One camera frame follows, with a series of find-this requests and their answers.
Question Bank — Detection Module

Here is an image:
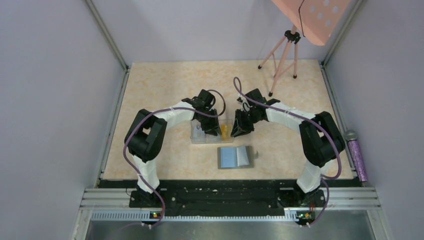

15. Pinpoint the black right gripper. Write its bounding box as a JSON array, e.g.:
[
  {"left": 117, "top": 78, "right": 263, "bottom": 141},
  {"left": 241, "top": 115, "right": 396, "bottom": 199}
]
[{"left": 230, "top": 108, "right": 262, "bottom": 138}]

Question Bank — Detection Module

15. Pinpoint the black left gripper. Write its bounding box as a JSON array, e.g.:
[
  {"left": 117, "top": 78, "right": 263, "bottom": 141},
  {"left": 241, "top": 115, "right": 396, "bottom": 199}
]
[{"left": 196, "top": 108, "right": 222, "bottom": 136}]

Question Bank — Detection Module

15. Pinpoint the yellow credit card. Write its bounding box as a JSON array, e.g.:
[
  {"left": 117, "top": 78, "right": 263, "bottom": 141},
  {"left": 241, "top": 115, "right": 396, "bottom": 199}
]
[{"left": 220, "top": 124, "right": 232, "bottom": 142}]

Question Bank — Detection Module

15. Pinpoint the clear plastic card box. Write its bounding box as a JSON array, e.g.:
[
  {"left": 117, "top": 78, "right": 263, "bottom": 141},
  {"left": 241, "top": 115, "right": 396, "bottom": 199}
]
[{"left": 190, "top": 119, "right": 234, "bottom": 145}]

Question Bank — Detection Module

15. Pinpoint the grey card holder wallet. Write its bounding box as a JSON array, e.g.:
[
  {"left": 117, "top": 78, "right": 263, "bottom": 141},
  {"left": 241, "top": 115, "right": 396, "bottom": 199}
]
[{"left": 217, "top": 145, "right": 259, "bottom": 170}]

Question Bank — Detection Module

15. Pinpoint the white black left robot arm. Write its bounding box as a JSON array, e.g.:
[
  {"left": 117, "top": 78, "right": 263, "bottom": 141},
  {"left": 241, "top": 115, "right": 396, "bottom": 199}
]
[{"left": 122, "top": 89, "right": 222, "bottom": 207}]

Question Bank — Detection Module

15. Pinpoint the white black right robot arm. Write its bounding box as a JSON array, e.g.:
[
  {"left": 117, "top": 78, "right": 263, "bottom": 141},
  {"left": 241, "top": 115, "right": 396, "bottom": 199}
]
[{"left": 231, "top": 88, "right": 346, "bottom": 206}]

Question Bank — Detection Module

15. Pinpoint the pink tripod stand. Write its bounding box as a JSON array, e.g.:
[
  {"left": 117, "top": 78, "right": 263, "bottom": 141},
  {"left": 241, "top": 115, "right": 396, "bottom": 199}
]
[{"left": 257, "top": 25, "right": 301, "bottom": 97}]

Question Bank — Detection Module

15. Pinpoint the purple glitter bottle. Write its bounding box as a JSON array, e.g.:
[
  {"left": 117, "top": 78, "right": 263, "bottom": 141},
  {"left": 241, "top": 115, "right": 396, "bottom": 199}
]
[{"left": 344, "top": 130, "right": 369, "bottom": 182}]

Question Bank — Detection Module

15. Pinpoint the pink perforated panel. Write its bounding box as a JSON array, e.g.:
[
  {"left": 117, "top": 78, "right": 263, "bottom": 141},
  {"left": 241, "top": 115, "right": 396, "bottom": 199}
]
[{"left": 272, "top": 0, "right": 350, "bottom": 46}]

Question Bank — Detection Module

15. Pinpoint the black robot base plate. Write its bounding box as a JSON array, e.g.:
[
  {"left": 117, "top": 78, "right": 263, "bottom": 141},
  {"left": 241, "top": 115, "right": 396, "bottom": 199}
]
[{"left": 99, "top": 179, "right": 327, "bottom": 219}]

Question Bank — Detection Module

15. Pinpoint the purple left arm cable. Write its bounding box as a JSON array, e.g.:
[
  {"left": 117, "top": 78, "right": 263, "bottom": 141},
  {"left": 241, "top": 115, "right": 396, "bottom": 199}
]
[{"left": 123, "top": 89, "right": 227, "bottom": 228}]

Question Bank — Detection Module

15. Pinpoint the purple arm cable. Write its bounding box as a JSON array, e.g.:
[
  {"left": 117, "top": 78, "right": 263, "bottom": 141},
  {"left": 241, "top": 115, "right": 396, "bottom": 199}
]
[
  {"left": 233, "top": 76, "right": 343, "bottom": 226},
  {"left": 123, "top": 89, "right": 227, "bottom": 228}
]

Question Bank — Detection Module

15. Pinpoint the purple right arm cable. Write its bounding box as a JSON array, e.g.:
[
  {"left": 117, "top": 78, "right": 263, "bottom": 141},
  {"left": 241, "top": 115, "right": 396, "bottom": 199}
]
[{"left": 233, "top": 76, "right": 343, "bottom": 226}]

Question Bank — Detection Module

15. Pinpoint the aluminium frame rail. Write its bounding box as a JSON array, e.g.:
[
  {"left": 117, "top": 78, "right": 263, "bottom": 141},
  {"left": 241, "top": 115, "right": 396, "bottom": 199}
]
[{"left": 79, "top": 187, "right": 381, "bottom": 222}]

